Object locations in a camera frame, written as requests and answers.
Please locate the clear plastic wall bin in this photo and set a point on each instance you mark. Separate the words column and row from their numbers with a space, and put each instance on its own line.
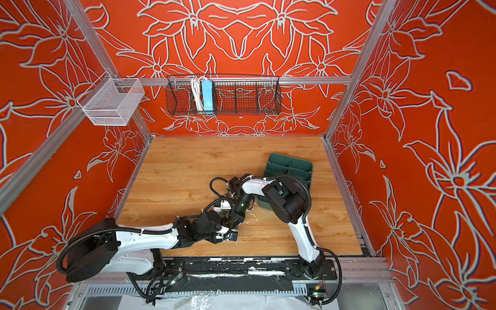
column 110, row 104

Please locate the green compartment tray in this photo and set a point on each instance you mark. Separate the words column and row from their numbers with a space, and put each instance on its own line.
column 278, row 164

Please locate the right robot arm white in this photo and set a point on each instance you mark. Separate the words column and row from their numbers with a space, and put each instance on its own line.
column 290, row 200

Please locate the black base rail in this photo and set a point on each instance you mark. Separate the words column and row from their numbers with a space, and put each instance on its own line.
column 272, row 275

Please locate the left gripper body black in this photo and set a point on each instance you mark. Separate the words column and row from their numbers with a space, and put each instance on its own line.
column 212, row 236

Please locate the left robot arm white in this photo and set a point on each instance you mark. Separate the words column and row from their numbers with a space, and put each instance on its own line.
column 109, row 248

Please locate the black wire wall basket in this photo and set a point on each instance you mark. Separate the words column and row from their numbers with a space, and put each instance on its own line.
column 234, row 95

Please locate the blue white box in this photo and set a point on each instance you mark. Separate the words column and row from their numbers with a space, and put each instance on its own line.
column 207, row 92

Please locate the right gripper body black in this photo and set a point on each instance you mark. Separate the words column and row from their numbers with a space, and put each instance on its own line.
column 239, row 208

